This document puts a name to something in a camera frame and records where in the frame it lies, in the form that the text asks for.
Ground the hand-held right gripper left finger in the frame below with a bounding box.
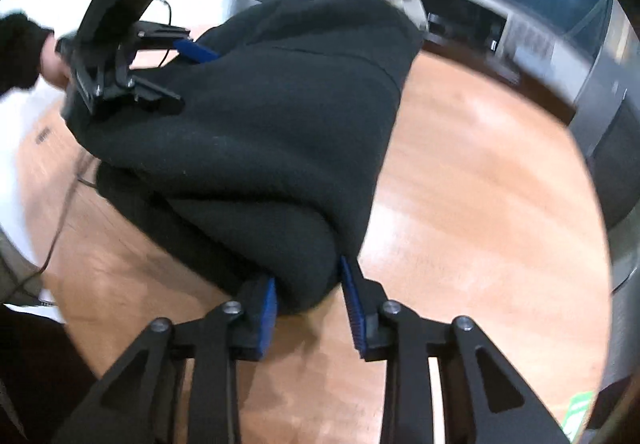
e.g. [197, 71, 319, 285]
[52, 274, 279, 444]

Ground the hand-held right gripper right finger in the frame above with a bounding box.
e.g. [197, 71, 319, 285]
[339, 254, 572, 444]

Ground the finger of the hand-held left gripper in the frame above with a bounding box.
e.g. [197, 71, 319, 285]
[136, 22, 222, 65]
[116, 68, 185, 116]

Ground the black sweater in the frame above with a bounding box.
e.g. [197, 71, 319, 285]
[62, 0, 426, 316]

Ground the person's left forearm black sleeve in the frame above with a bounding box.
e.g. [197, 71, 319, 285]
[0, 12, 55, 96]

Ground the person's left hand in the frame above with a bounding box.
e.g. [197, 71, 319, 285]
[39, 35, 76, 89]

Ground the white paper sheet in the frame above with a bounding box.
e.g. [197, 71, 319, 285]
[36, 288, 67, 325]

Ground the person's dark clothing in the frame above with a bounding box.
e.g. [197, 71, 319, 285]
[0, 303, 102, 444]

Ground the grey cabinet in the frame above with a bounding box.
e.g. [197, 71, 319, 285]
[570, 0, 640, 292]

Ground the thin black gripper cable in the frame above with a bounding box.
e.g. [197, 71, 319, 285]
[152, 0, 175, 69]

